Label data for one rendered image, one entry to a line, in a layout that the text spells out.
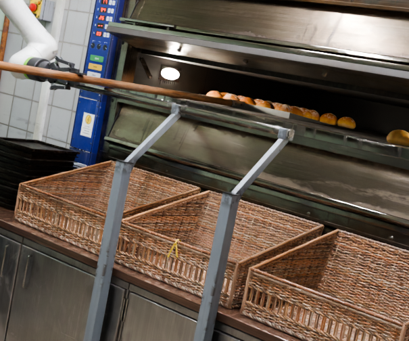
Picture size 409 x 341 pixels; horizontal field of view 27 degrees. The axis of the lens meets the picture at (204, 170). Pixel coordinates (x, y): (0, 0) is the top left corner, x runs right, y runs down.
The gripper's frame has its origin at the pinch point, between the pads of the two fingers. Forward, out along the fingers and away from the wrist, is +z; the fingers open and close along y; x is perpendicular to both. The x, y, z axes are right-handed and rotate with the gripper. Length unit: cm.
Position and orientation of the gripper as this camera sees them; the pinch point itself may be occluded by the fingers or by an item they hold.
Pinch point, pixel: (77, 78)
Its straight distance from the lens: 323.1
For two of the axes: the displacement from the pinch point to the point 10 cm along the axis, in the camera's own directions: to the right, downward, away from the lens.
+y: -1.9, 9.8, 1.0
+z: 7.4, 2.1, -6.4
